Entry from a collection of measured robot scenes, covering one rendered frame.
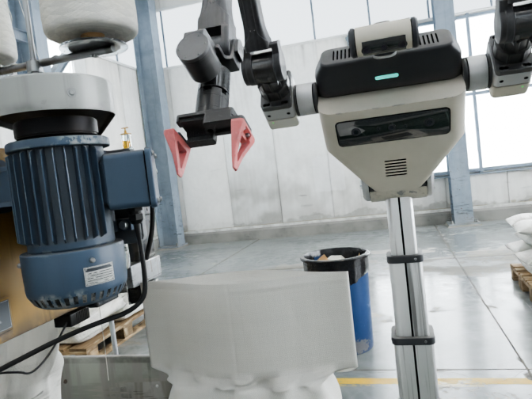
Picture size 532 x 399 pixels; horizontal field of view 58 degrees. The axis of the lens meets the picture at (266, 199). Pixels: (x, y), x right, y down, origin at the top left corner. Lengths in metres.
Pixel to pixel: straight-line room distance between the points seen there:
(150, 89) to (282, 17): 2.90
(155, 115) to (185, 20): 1.96
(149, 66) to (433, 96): 8.97
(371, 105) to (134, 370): 1.05
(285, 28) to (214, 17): 8.58
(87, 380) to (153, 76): 8.62
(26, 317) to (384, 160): 0.97
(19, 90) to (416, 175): 1.07
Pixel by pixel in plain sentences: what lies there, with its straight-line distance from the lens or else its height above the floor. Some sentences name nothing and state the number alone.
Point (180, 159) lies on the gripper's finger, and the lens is 0.84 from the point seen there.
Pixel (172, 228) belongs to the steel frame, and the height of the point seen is 0.39.
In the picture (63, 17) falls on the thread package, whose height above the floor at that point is 1.54.
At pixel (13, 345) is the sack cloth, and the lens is 1.35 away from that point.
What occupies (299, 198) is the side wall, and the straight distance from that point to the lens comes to 9.15.
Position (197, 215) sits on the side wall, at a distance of 9.80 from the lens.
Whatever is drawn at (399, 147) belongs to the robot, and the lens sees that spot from 1.38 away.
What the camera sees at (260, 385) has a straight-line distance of 1.06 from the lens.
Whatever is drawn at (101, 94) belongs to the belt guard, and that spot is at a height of 1.39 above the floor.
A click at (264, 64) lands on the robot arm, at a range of 1.23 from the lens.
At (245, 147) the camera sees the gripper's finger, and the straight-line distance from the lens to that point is 0.80.
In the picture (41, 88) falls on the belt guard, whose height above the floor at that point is 1.39.
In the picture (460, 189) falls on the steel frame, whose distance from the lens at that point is 8.60.
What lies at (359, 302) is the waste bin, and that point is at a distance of 3.25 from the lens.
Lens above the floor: 1.24
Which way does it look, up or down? 3 degrees down
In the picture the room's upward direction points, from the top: 7 degrees counter-clockwise
